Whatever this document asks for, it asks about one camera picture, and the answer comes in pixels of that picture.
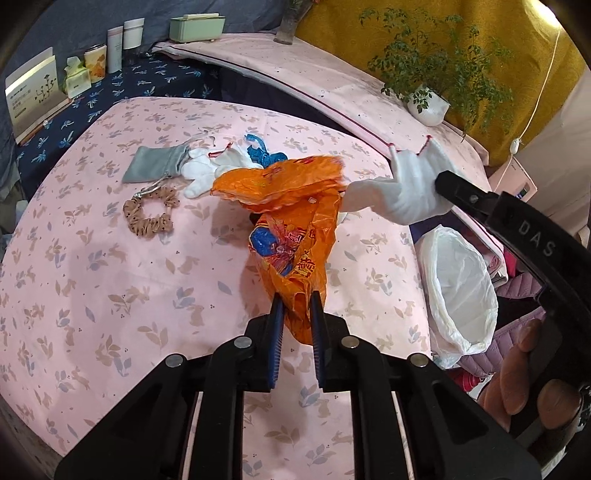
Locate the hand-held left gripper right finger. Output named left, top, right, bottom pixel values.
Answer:
left=310, top=292, right=541, bottom=480

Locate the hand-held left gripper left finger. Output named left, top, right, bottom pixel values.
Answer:
left=55, top=295, right=284, bottom=480

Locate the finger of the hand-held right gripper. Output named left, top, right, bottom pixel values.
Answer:
left=434, top=171, right=502, bottom=219

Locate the white cotton glove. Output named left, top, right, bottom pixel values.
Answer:
left=181, top=143, right=264, bottom=200
left=340, top=137, right=455, bottom=225

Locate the white plastic bin liner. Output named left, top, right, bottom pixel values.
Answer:
left=416, top=224, right=499, bottom=368

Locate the orange plastic bag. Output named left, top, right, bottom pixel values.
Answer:
left=211, top=155, right=346, bottom=344

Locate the blue measuring tape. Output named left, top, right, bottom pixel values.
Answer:
left=244, top=134, right=289, bottom=169

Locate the person's right hand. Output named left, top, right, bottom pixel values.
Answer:
left=478, top=318, right=583, bottom=432

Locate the purple down jacket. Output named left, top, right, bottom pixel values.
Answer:
left=462, top=268, right=550, bottom=384

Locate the pink appliance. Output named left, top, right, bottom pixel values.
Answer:
left=487, top=157, right=539, bottom=201

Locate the potted green plant white pot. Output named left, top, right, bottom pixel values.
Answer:
left=358, top=4, right=515, bottom=134

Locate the yellow curtain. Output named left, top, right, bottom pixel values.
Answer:
left=295, top=0, right=583, bottom=167

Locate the pink rabbit print sheet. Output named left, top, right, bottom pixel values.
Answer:
left=0, top=96, right=432, bottom=480

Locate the pink speckled cloth red piping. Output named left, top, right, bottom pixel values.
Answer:
left=151, top=32, right=509, bottom=282

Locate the brown dotted scrunchie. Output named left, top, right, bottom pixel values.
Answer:
left=123, top=187, right=180, bottom=238

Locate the glass vase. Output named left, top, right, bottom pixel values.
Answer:
left=273, top=0, right=308, bottom=45

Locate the navy floral cloth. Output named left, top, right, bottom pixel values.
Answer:
left=14, top=53, right=222, bottom=195

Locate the pale green lidded box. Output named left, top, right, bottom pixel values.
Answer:
left=168, top=14, right=227, bottom=43

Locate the green tissue pack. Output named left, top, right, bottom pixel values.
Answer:
left=62, top=56, right=90, bottom=99

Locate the orange floral tin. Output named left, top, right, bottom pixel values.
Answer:
left=84, top=44, right=109, bottom=84

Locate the white lidded jar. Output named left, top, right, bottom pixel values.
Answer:
left=121, top=17, right=147, bottom=66

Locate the white printed card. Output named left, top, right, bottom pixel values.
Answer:
left=4, top=46, right=68, bottom=146

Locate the white cable with switch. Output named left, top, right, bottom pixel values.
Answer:
left=505, top=32, right=561, bottom=176

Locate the grey drawstring pouch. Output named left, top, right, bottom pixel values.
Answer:
left=122, top=144, right=191, bottom=200

